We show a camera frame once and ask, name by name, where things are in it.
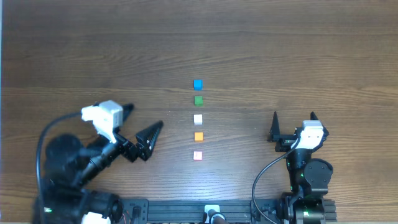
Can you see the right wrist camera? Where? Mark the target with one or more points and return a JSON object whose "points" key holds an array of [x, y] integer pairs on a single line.
{"points": [[310, 135]]}

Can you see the blue cube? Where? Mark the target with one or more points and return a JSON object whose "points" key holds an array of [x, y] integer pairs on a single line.
{"points": [[197, 84]]}

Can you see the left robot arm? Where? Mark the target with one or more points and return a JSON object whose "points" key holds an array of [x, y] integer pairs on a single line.
{"points": [[65, 161]]}

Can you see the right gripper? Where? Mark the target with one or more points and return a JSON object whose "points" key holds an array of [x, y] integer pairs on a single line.
{"points": [[286, 143]]}

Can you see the mounting rail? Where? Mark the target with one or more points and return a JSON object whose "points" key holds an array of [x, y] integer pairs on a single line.
{"points": [[177, 211]]}

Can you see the white cube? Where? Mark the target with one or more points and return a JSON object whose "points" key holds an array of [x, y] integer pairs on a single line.
{"points": [[198, 119]]}

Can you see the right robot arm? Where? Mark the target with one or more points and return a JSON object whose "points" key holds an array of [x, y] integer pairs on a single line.
{"points": [[317, 174]]}

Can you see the green cube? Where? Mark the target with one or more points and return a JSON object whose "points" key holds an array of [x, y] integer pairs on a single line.
{"points": [[198, 100]]}

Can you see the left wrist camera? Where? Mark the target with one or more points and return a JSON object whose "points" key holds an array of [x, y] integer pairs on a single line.
{"points": [[104, 119]]}

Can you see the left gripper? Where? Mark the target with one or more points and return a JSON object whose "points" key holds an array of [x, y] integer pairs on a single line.
{"points": [[129, 151]]}

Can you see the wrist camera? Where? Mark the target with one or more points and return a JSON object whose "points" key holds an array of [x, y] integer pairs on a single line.
{"points": [[310, 135], [104, 119]]}

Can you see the red cube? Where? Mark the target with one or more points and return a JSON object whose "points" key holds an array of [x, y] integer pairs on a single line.
{"points": [[197, 155]]}

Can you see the orange cube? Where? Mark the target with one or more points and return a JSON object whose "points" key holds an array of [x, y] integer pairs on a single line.
{"points": [[198, 136]]}

